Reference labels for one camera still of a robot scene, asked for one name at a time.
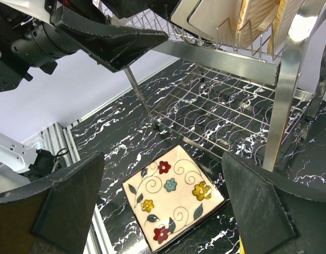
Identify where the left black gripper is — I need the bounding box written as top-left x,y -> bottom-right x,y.
9,1 -> 168,72

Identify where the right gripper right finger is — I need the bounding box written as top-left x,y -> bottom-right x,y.
221,152 -> 326,253

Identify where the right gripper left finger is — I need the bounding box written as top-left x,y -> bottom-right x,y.
0,151 -> 104,253

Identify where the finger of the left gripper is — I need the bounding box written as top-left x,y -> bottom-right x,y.
102,0 -> 149,19

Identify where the orange polka dot plate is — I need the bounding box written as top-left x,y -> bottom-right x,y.
239,236 -> 245,254

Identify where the grey square plate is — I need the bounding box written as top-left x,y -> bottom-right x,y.
170,0 -> 246,46

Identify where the floral square plate dark rim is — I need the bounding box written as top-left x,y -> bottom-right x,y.
122,145 -> 225,253

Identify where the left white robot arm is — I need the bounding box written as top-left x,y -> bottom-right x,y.
0,1 -> 168,93

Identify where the steel two-tier dish rack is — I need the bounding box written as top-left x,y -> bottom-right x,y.
99,0 -> 326,173

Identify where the black marble pattern mat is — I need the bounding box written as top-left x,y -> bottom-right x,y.
70,58 -> 326,254

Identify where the woven yellow basket plate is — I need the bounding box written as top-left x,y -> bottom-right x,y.
236,0 -> 280,49
267,0 -> 303,54

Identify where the rear woven yellow basket plate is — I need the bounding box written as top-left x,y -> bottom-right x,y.
267,0 -> 303,54

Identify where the aluminium mounting rail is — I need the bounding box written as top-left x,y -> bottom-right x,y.
25,122 -> 112,253

